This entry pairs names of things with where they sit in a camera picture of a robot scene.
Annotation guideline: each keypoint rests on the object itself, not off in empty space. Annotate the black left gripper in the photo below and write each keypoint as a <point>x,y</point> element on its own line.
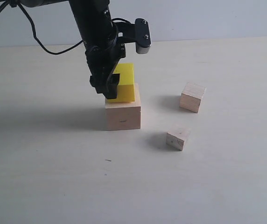
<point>99,35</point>

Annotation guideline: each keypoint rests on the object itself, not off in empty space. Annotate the yellow cube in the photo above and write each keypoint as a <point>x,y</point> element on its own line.
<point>125,88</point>

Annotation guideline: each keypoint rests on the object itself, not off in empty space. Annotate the large wooden cube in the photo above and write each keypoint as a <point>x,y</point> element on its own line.
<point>124,116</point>

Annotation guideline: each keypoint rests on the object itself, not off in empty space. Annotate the medium layered wooden cube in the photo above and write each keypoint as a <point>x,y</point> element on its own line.
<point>191,97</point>

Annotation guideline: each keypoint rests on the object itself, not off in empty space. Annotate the small wooden cube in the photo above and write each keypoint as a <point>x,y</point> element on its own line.
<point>177,138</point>

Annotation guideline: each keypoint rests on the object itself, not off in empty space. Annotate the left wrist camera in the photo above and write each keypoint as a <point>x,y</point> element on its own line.
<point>137,32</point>

